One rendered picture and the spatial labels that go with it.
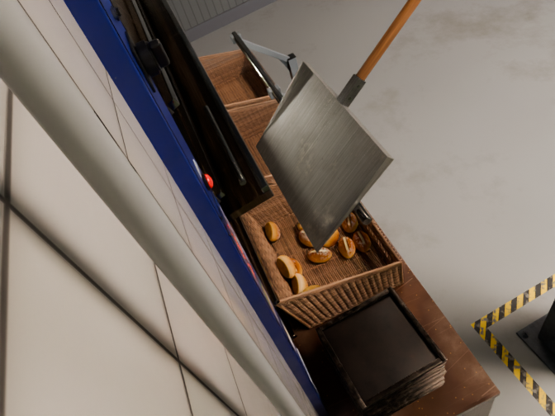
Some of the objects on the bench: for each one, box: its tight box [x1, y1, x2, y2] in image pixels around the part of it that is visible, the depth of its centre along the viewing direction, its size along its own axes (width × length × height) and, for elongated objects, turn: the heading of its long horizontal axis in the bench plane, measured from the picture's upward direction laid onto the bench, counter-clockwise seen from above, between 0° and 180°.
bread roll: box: [265, 221, 280, 242], centre depth 202 cm, size 6×10×7 cm
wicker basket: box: [241, 183, 404, 329], centre depth 183 cm, size 49×56×28 cm
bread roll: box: [353, 231, 371, 253], centre depth 188 cm, size 10×7×6 cm
